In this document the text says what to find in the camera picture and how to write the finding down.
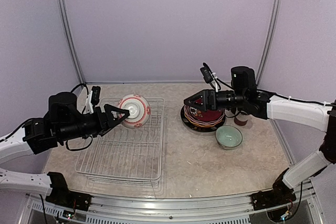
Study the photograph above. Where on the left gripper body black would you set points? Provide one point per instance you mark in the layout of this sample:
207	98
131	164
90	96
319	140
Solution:
96	126

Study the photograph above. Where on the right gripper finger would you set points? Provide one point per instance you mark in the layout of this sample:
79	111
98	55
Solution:
198	98
198	106

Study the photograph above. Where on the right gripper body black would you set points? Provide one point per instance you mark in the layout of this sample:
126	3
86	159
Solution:
212	106

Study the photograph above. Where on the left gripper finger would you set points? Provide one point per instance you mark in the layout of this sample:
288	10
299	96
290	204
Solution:
115	113
109	125

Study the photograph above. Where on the light pink plate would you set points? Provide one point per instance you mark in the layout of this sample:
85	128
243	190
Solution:
202	121

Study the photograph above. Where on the yellow polka dot plate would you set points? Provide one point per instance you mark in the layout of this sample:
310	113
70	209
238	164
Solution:
192	125

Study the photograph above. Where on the black striped rim plate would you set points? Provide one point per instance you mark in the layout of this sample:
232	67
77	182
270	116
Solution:
208	114

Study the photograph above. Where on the dark green mug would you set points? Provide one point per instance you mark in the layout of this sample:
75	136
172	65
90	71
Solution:
230	112

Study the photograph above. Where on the red patterned white bowl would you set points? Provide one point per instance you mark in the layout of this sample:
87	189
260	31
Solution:
139	110

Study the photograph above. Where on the brown cup white base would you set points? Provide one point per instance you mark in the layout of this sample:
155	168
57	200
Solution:
241	119

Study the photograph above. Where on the light green ceramic bowl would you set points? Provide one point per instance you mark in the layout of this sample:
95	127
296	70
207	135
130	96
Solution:
228	137

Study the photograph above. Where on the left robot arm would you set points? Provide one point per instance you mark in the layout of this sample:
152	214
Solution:
62	122

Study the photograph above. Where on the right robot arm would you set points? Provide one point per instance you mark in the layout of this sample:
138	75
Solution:
244	95

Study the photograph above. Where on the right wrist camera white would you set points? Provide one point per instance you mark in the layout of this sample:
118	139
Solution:
209	77

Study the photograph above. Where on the white wire dish rack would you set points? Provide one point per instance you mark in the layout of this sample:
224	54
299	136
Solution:
124	155

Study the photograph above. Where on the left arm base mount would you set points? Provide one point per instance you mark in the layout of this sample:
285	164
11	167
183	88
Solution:
70	199

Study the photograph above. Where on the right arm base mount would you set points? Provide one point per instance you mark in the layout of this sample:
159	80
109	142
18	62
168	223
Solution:
268	199

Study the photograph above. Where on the aluminium front rail frame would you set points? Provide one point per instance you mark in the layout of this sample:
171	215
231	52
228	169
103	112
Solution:
238	208

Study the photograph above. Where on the left aluminium corner post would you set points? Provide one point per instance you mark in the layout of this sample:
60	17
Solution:
70	40

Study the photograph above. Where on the aluminium corner post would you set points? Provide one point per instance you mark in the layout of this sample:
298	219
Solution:
70	40
269	37

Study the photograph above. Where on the right aluminium corner post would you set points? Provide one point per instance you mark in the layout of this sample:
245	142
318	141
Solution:
269	37

